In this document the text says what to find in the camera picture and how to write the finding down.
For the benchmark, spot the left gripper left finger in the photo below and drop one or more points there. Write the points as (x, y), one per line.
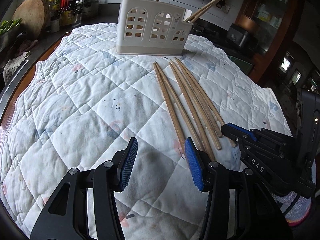
(65, 214)

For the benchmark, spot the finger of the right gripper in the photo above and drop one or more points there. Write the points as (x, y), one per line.
(233, 131)

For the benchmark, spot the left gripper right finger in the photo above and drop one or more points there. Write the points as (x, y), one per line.
(239, 206)

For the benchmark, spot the black box appliance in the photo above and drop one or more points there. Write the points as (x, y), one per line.
(237, 35)

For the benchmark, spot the copper coloured pot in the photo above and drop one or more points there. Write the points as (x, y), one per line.
(247, 23)

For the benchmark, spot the white quilted cloth mat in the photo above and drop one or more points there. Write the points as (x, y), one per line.
(85, 103)

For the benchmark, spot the cream plastic utensil holder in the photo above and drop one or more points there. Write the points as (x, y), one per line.
(147, 27)

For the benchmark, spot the grey dish rag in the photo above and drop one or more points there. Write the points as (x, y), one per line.
(13, 65)

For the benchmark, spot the silver pressure cooker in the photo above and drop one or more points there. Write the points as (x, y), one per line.
(88, 8)

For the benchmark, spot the metal bowl of greens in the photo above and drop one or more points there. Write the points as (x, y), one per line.
(9, 31)

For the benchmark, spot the white small jar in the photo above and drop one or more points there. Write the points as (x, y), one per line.
(55, 25)

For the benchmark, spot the yellow label oil bottle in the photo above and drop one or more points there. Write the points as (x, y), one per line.
(67, 12)

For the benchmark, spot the round wooden cutting board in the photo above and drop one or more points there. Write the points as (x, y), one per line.
(34, 15)

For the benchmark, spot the wall power socket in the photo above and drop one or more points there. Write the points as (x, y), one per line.
(225, 9)

